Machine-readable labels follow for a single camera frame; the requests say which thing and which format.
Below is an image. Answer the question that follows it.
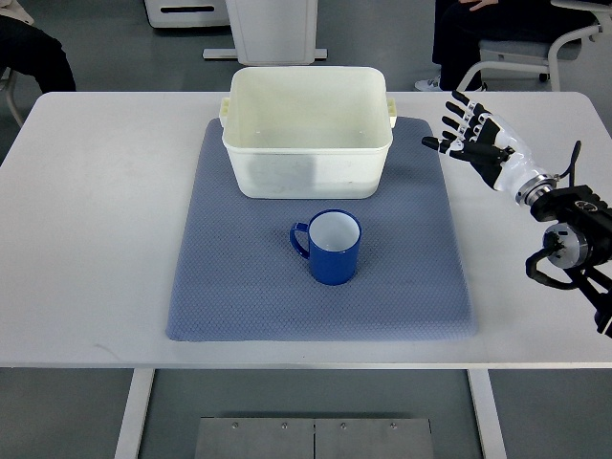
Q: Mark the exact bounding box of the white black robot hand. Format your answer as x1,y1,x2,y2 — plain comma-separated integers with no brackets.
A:
422,91,553,203

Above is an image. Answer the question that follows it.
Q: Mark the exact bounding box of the blue mug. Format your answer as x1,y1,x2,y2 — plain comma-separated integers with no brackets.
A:
289,209,362,286

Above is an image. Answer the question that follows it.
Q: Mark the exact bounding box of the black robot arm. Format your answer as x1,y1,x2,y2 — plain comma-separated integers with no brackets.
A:
518,142,611,337

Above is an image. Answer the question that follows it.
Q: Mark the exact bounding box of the white plastic box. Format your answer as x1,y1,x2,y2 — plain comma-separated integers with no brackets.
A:
219,66,397,199

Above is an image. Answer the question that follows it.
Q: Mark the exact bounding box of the white office chair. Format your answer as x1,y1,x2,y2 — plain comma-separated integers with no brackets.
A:
457,1,611,92

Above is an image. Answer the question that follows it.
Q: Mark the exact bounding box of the seated person right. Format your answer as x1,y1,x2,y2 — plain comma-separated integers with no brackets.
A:
415,0,595,92

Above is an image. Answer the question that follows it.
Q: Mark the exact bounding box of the seated person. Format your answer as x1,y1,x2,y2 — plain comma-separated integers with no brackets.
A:
1,1,77,94
415,0,595,92

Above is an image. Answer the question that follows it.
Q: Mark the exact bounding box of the blue textured mat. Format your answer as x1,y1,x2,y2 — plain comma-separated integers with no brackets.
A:
166,118,477,341

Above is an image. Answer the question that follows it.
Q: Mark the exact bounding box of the right table leg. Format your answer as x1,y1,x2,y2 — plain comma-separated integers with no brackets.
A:
467,369,507,459

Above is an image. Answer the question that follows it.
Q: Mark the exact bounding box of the table leg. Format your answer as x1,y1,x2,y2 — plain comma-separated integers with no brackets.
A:
114,368,155,459
467,369,507,459

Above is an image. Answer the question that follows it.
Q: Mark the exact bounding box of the white cabinet with slot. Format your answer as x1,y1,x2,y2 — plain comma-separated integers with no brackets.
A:
143,0,230,29

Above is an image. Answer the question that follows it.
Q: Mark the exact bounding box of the seated person left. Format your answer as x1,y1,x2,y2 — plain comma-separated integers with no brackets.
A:
1,1,77,94

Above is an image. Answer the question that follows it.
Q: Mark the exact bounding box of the left table leg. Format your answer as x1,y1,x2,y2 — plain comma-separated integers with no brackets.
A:
114,368,155,459

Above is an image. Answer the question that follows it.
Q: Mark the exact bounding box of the grey chair left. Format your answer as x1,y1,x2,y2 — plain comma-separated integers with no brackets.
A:
1,67,24,127

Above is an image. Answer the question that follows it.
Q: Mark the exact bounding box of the white pedestal column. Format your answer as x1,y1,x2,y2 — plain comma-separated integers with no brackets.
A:
203,0,328,66

